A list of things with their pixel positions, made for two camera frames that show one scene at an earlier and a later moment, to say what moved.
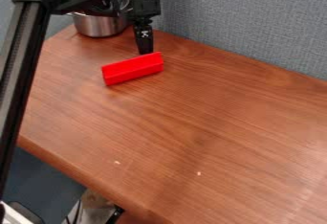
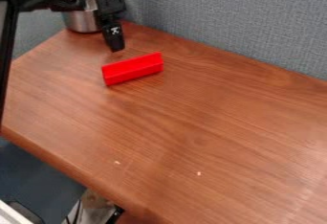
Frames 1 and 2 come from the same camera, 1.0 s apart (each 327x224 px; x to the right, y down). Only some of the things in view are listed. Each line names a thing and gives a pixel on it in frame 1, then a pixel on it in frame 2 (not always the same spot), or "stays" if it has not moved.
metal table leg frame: [94, 210] stays
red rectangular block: [130, 69] stays
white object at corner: [16, 213] stays
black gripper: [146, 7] to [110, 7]
